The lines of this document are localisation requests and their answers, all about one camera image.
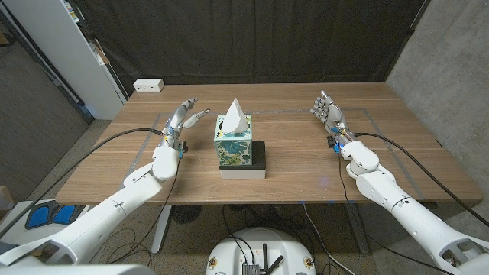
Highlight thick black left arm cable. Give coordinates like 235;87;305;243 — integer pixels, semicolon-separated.
0;128;166;238

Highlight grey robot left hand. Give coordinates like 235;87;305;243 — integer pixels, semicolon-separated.
158;97;212;151

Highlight white power strip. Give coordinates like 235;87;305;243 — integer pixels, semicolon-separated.
132;78;166;93

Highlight blue foot pedal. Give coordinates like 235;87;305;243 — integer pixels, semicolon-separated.
51;205;79;225
25;205;53;230

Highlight white tissue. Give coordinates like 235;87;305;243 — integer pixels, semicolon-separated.
221;97;250;134

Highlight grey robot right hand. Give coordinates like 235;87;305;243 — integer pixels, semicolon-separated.
309;89;355;148

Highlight teal floral tissue box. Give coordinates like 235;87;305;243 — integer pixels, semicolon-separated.
213;113;254;167

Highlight grey table leg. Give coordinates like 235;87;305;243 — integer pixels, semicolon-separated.
343;202;371;255

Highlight black radio module with antennas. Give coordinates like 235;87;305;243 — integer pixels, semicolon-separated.
241;242;284;275

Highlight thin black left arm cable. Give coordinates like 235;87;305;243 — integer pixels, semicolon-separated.
106;154;183;265

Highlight white robot chest edge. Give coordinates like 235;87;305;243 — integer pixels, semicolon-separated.
0;264;156;275

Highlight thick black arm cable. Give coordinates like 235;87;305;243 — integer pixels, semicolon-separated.
0;128;166;238
353;131;489;227

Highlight white floor cable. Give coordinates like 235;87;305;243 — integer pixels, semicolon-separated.
303;203;356;275

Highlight black fabric curtain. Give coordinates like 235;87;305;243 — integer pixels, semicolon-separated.
72;0;431;96

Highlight coloured right wrist wires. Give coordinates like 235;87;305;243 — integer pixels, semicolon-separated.
335;121;355;141

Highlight black round fan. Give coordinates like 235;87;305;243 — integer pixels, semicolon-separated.
170;205;202;225

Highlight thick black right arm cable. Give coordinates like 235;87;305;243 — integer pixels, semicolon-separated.
353;131;489;227

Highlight white table leg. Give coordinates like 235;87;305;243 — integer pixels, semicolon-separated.
151;204;173;255

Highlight cardboard box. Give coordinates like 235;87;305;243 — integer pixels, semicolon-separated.
0;186;15;217

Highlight black box with white base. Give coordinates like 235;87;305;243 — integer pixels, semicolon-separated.
219;140;267;180

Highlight white cabinet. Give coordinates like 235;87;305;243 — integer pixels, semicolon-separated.
2;0;127;121

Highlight white robot torso base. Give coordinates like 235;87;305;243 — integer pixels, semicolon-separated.
206;227;317;275

